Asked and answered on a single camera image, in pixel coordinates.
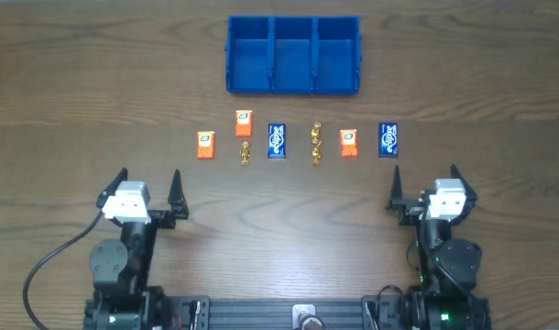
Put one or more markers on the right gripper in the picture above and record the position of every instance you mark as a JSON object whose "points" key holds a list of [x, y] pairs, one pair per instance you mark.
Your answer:
{"points": [[411, 211]]}

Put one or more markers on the gold candy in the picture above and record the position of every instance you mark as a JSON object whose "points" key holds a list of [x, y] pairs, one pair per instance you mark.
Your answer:
{"points": [[245, 152], [315, 132], [316, 154]]}

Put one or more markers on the blue candy pack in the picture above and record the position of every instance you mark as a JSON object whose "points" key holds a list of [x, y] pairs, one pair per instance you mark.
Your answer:
{"points": [[276, 140], [388, 139]]}

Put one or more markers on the mounting rail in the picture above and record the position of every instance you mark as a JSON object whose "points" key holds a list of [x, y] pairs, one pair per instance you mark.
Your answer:
{"points": [[261, 314]]}

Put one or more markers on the orange candy box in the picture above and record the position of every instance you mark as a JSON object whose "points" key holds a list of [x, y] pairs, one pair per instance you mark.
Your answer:
{"points": [[348, 143], [244, 124], [205, 145]]}

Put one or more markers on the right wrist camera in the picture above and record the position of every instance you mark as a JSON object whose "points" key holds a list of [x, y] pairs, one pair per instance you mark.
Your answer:
{"points": [[449, 199]]}

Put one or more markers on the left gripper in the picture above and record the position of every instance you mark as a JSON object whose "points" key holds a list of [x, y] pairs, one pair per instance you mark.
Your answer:
{"points": [[162, 219]]}

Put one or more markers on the blue tray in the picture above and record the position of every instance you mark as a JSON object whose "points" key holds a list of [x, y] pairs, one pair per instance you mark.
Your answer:
{"points": [[293, 69]]}

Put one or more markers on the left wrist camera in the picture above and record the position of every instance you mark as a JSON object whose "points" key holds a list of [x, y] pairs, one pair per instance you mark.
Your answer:
{"points": [[128, 201]]}

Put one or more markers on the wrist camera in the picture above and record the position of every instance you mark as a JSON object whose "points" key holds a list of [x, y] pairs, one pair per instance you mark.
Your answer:
{"points": [[449, 199], [128, 201]]}

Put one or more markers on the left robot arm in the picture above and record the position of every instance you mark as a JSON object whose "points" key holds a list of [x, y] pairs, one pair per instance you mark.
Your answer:
{"points": [[133, 256]]}

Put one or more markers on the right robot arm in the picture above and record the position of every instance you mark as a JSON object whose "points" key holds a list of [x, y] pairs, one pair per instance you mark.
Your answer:
{"points": [[458, 263]]}

